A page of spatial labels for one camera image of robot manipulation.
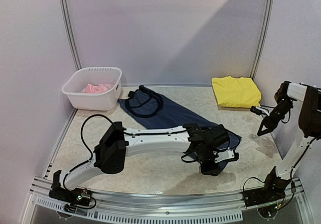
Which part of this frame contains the navy blue tank top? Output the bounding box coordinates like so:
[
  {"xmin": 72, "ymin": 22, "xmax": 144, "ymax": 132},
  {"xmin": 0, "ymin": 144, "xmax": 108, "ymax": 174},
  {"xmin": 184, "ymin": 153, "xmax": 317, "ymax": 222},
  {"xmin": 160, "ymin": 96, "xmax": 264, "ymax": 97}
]
[{"xmin": 119, "ymin": 85, "xmax": 241, "ymax": 163}]

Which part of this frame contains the pink garment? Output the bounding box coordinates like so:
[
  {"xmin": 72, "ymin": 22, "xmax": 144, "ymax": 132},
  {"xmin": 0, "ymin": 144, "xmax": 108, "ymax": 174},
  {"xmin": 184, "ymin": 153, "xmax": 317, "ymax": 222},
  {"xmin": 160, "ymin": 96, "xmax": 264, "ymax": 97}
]
[{"xmin": 82, "ymin": 84, "xmax": 113, "ymax": 94}]

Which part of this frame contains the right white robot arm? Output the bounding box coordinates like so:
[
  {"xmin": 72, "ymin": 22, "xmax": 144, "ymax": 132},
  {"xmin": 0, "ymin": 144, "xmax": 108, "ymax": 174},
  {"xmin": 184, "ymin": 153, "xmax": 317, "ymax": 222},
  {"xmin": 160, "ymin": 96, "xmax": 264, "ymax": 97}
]
[{"xmin": 257, "ymin": 81, "xmax": 320, "ymax": 202}]

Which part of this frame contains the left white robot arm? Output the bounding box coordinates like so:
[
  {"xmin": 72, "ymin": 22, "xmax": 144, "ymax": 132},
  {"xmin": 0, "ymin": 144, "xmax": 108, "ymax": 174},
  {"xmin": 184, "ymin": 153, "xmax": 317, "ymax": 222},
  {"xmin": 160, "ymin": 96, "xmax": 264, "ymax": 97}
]
[{"xmin": 51, "ymin": 122, "xmax": 236, "ymax": 201}]

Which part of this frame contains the white plastic laundry basket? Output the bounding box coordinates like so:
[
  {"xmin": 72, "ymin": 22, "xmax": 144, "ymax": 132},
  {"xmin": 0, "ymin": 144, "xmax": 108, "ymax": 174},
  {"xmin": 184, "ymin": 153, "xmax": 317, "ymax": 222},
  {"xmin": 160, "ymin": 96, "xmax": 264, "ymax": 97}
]
[{"xmin": 62, "ymin": 67, "xmax": 122, "ymax": 111}]

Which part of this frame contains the folded yellow shirt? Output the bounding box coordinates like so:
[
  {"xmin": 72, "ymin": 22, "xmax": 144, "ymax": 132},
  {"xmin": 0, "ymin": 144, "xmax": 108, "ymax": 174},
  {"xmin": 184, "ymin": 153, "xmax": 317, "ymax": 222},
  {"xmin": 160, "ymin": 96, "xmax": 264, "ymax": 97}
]
[{"xmin": 212, "ymin": 76, "xmax": 262, "ymax": 108}]

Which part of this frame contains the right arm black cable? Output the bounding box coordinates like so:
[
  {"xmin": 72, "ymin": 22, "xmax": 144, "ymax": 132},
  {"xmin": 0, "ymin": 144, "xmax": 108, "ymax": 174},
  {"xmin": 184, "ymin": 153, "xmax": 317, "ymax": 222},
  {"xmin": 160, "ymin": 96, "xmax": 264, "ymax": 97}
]
[{"xmin": 260, "ymin": 104, "xmax": 293, "ymax": 124}]

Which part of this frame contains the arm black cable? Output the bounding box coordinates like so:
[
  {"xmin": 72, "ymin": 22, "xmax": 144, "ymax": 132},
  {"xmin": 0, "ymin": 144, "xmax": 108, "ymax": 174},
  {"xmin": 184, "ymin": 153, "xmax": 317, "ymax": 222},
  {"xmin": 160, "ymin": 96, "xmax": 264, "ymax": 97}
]
[
  {"xmin": 260, "ymin": 104, "xmax": 293, "ymax": 124},
  {"xmin": 80, "ymin": 114, "xmax": 191, "ymax": 159}
]

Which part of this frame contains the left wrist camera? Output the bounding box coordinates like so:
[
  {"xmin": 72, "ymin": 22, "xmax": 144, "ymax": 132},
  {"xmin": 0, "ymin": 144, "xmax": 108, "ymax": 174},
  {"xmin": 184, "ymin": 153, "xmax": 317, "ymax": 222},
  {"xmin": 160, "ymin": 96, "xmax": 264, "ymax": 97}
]
[{"xmin": 214, "ymin": 149, "xmax": 239, "ymax": 163}]

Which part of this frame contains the aluminium front rail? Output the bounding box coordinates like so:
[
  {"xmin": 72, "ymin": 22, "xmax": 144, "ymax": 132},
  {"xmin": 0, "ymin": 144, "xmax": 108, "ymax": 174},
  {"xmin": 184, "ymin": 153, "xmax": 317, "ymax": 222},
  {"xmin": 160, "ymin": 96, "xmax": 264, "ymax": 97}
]
[{"xmin": 22, "ymin": 177, "xmax": 314, "ymax": 223}]

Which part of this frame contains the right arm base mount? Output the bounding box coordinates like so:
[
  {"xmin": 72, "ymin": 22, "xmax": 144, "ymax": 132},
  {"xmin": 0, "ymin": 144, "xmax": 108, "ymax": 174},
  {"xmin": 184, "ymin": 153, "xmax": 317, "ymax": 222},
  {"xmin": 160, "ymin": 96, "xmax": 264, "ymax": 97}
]
[{"xmin": 242, "ymin": 174, "xmax": 293, "ymax": 207}]

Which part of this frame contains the right aluminium frame post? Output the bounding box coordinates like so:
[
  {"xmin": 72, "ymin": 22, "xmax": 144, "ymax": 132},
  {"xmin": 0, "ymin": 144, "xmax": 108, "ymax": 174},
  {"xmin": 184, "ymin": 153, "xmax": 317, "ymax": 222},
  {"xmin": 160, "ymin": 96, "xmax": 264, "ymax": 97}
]
[{"xmin": 249, "ymin": 0, "xmax": 273, "ymax": 80}]

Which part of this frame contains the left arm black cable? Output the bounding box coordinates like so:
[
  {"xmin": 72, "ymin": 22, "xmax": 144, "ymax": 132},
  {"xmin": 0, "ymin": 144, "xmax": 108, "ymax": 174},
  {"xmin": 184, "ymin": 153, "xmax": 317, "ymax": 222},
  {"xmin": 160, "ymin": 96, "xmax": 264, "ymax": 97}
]
[{"xmin": 80, "ymin": 114, "xmax": 191, "ymax": 159}]

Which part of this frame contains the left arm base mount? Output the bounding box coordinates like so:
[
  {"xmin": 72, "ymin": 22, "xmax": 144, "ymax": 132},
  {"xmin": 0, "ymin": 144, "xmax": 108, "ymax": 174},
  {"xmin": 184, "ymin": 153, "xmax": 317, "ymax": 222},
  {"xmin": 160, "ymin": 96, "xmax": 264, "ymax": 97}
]
[{"xmin": 49, "ymin": 170, "xmax": 97, "ymax": 209}]

